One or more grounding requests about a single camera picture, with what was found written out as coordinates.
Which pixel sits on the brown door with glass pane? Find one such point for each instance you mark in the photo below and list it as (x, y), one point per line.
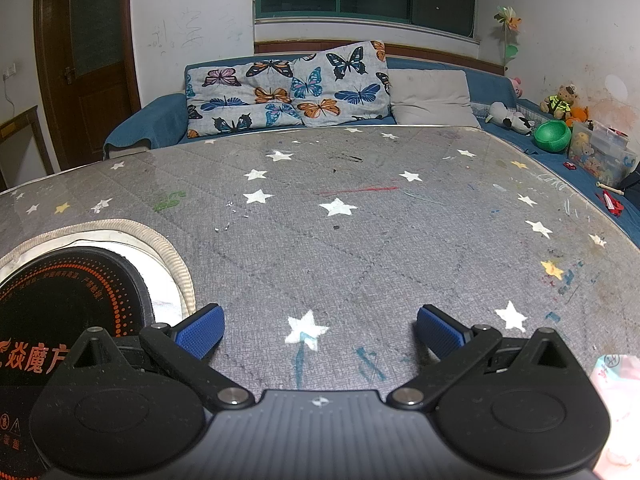
(95, 110)

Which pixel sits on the butterfly print quilt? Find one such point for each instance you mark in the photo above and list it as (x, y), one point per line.
(280, 85)

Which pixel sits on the teddy bear in yellow vest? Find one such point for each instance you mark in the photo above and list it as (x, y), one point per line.
(562, 102)

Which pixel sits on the paper flower decoration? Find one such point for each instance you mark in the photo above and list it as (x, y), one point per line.
(507, 15)

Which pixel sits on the wooden side table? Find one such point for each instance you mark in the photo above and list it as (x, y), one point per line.
(20, 122)

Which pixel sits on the pink tissue pack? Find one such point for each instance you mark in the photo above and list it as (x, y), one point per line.
(620, 400)

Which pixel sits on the wooden wall rail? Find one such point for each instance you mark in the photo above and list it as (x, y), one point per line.
(440, 56)

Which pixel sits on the clear plastic toy box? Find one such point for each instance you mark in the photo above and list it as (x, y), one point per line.
(600, 155)

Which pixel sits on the black round induction cooktop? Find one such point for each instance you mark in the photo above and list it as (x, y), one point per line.
(60, 300)

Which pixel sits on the red and white toy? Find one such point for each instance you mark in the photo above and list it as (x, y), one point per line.
(614, 205)

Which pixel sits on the blue sofa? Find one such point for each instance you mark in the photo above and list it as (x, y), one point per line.
(150, 120)

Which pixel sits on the pink plush toy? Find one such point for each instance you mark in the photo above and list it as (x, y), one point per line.
(517, 87)

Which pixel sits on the orange plush toy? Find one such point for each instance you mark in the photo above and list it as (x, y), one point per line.
(579, 114)

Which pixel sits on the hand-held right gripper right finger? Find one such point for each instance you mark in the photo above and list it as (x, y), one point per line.
(440, 331)

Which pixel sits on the grey star-print table cover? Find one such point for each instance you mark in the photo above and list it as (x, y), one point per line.
(350, 240)

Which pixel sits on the beige pillow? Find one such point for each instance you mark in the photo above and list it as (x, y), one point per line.
(430, 97)

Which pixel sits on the black and white plush cow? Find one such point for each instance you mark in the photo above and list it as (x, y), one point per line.
(505, 117)

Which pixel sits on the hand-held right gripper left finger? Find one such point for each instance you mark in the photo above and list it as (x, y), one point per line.
(200, 331)

